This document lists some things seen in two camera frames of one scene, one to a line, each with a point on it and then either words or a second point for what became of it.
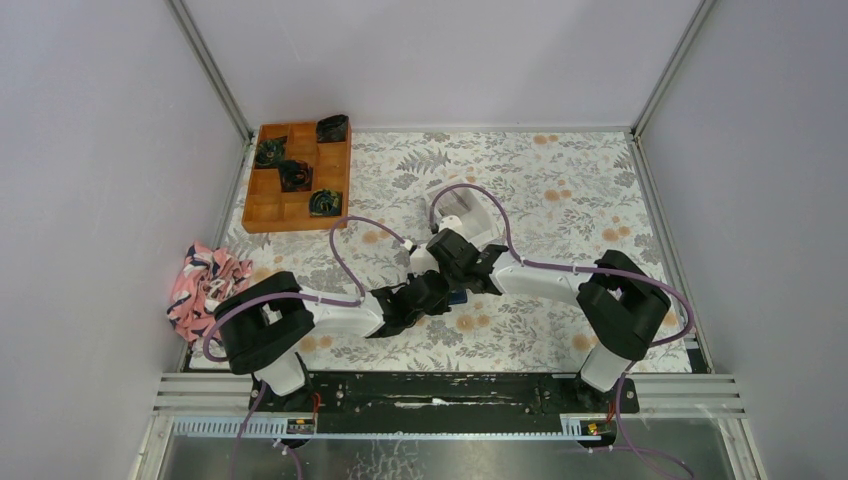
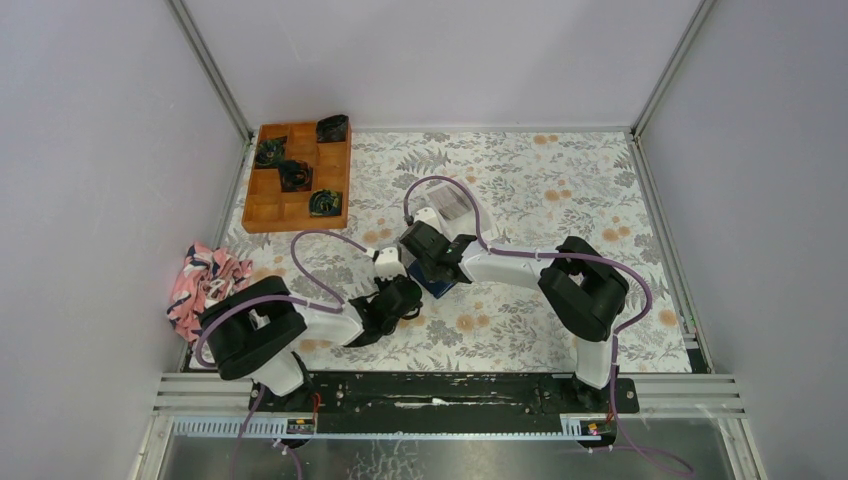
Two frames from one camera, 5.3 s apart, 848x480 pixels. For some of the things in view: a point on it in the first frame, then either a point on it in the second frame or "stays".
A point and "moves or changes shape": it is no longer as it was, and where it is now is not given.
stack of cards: [455, 203] stays
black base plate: [445, 402] stays
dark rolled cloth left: [270, 151] stays
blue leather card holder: [458, 297] moves or changes shape
